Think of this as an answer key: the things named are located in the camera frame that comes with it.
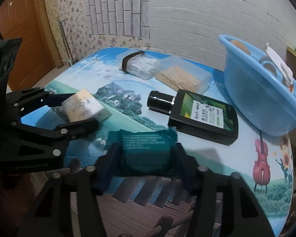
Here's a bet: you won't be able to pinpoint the beige face tissue pack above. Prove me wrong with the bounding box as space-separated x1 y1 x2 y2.
61 89 112 122

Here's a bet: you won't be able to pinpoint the teal foil snack packet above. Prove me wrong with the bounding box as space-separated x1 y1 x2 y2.
105 127 178 174

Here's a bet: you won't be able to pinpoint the brown wooden door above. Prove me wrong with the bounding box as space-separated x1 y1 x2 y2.
0 0 56 91

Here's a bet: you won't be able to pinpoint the black green cologne bottle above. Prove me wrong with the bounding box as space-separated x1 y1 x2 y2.
147 89 238 146

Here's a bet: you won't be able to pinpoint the blue plastic basin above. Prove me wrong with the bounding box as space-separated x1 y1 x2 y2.
219 34 296 136

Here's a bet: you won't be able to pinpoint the clear box white cotton swabs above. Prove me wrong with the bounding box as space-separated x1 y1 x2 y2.
120 50 160 80

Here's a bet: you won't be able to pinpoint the clear box wooden toothpicks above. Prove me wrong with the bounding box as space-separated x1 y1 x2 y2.
155 56 212 94

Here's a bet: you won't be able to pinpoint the white orange snack packet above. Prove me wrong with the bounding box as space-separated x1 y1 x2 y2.
265 43 294 93

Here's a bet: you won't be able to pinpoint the beige plush toy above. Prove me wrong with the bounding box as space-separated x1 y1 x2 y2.
230 40 251 55

